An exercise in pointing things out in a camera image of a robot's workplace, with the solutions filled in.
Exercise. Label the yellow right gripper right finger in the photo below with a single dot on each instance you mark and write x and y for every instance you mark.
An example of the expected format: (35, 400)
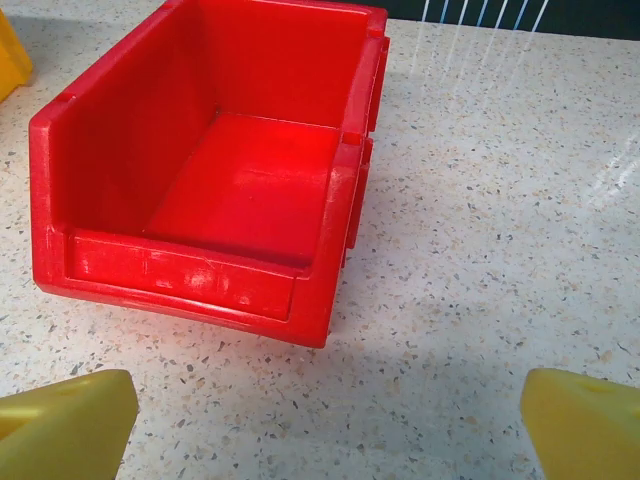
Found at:
(580, 430)

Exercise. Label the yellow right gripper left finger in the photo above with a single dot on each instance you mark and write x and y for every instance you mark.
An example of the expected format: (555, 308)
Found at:
(65, 430)

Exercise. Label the red plastic storage bin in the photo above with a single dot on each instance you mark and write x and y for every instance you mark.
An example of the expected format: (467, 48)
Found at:
(260, 180)

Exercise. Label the yellow plastic storage bin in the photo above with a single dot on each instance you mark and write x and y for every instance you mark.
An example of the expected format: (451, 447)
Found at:
(11, 60)

